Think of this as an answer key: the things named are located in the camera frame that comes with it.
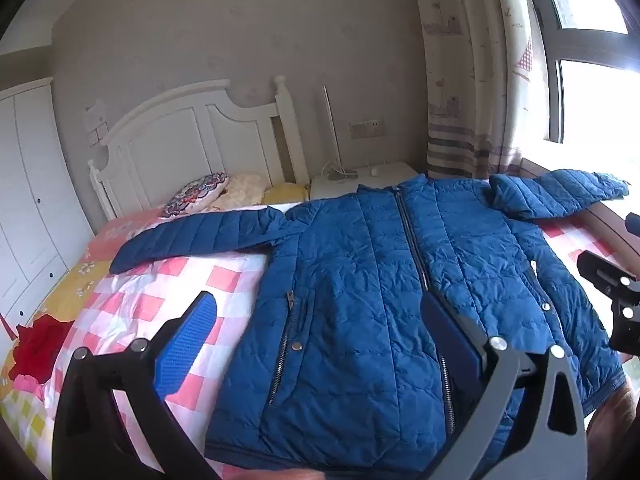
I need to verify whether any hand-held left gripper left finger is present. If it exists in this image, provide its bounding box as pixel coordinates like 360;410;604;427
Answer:
52;290;221;480

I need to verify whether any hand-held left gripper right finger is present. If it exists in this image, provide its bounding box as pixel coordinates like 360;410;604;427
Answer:
421;291;587;480

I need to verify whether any blue puffer jacket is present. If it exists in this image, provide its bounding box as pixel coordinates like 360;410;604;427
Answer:
109;169;630;471

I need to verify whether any pink checkered bed sheet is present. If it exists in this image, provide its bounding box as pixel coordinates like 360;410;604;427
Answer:
42;210;640;480

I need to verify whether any floral pink yellow bed sheet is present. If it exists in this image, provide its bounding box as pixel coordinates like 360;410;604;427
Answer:
0;205;166;466

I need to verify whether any red cloth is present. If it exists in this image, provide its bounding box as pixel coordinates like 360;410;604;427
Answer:
10;315;76;382

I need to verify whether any colourful patterned pillow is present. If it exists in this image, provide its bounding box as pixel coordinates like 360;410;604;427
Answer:
160;172;230;219

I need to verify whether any cream pillow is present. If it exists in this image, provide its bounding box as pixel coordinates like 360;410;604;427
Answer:
210;174;268;210

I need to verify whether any white nightstand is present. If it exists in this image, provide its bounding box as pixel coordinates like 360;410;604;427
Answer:
309;161;421;202

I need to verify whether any yellow pillow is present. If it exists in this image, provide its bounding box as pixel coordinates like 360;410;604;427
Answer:
262;182;310;207

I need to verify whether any dark framed window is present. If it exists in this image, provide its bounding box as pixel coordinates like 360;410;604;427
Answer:
520;0;640;171

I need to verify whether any white bed headboard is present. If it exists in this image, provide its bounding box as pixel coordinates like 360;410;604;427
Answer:
87;75;311;221

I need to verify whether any white wardrobe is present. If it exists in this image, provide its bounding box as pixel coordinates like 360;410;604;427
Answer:
0;77;96;321

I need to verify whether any printed striped curtain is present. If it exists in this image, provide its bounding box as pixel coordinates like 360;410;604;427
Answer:
409;0;561;181

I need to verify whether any beige wall outlet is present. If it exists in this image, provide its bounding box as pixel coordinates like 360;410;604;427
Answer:
349;119;387;139

